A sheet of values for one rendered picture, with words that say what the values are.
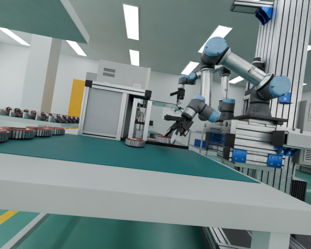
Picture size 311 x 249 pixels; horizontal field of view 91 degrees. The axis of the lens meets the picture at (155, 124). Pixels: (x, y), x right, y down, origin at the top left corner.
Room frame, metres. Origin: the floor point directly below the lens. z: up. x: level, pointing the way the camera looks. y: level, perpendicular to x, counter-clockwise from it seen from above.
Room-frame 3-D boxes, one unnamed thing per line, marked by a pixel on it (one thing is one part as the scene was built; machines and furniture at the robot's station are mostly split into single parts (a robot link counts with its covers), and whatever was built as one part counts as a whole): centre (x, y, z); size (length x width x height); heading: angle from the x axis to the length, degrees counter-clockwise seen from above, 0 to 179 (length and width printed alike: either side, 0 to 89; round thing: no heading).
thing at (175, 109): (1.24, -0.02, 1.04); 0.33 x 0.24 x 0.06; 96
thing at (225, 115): (1.52, -0.70, 1.09); 0.15 x 0.15 x 0.10
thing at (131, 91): (1.35, 0.31, 1.09); 0.68 x 0.44 x 0.05; 6
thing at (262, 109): (1.03, -0.68, 1.09); 0.15 x 0.15 x 0.10
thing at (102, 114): (1.02, 0.36, 0.91); 0.28 x 0.03 x 0.32; 96
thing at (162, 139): (0.89, -0.07, 0.81); 0.11 x 0.11 x 0.04
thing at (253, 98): (1.02, -0.68, 1.20); 0.13 x 0.12 x 0.14; 174
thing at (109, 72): (1.36, 0.31, 1.22); 0.44 x 0.39 x 0.20; 6
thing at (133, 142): (0.87, 0.10, 0.77); 0.11 x 0.11 x 0.04
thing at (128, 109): (1.36, 0.24, 0.92); 0.66 x 0.01 x 0.30; 6
